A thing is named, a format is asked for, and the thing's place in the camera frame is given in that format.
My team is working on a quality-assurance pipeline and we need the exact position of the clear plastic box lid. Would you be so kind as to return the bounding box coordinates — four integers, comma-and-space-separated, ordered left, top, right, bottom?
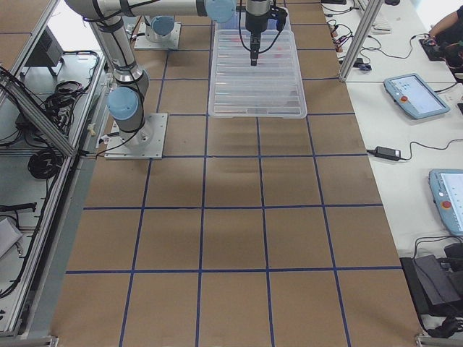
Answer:
208, 29, 307, 119

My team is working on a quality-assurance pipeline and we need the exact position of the black power adapter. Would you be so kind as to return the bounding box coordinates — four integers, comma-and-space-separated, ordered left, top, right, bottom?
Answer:
375, 146, 402, 161

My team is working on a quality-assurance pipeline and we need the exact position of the teach pendant upper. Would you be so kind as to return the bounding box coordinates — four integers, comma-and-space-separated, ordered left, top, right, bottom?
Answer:
383, 73, 450, 119

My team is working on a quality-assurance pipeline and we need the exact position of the person forearm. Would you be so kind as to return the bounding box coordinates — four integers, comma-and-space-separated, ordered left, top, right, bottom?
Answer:
428, 7, 462, 38

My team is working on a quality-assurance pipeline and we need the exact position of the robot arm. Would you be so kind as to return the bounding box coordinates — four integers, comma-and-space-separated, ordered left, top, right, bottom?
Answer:
67, 1, 287, 144
144, 16, 181, 44

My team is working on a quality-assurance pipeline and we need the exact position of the clear plastic storage box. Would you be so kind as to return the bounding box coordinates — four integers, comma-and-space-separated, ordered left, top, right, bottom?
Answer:
205, 1, 288, 34

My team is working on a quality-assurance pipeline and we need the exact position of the teach pendant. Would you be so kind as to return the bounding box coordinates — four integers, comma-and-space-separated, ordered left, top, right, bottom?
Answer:
383, 73, 450, 119
428, 169, 462, 236

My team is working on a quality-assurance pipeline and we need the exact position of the aluminium frame post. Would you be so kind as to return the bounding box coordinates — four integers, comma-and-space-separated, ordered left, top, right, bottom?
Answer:
339, 0, 382, 82

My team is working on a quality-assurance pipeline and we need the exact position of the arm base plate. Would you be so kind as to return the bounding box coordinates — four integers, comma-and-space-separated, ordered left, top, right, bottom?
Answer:
134, 22, 181, 51
103, 113, 168, 160

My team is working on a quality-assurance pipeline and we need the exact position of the teach pendant lower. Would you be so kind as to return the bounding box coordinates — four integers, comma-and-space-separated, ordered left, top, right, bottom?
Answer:
428, 169, 462, 236

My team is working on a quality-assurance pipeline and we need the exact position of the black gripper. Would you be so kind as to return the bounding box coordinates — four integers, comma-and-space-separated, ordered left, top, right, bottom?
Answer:
245, 12, 269, 66

